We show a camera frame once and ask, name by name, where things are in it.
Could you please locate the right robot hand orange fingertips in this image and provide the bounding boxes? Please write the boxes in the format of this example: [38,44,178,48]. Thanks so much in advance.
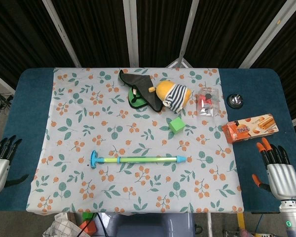
[252,137,296,200]

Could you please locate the orange biscuit box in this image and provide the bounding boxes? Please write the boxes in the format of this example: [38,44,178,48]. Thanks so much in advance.
[221,113,279,144]

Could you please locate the white frame post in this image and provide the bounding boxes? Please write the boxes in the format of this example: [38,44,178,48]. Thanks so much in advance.
[41,0,82,68]
[239,0,294,69]
[122,0,140,68]
[167,0,200,69]

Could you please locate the floral tablecloth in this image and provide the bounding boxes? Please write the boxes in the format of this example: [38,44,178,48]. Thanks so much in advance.
[26,67,245,214]

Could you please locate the green cube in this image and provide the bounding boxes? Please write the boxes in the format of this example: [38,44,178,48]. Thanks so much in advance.
[168,117,185,135]

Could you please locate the clear box with red pieces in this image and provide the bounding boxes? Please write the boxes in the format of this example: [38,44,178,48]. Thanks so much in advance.
[196,86,222,118]

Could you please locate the orange block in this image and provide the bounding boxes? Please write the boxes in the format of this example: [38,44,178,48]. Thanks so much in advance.
[79,221,97,234]

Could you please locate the grey-blue robot torso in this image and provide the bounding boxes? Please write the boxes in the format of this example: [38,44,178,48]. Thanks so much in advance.
[106,212,195,237]

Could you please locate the green blue toy stick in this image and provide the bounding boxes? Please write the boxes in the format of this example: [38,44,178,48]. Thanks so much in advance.
[89,150,187,169]

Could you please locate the blue table cover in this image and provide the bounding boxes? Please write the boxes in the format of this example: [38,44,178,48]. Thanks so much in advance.
[0,68,296,213]

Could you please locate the yellow plush toy striped shirt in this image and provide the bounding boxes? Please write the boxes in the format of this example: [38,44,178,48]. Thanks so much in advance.
[148,79,192,114]

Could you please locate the green block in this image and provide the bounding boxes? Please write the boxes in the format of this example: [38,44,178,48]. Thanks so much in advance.
[82,212,97,222]

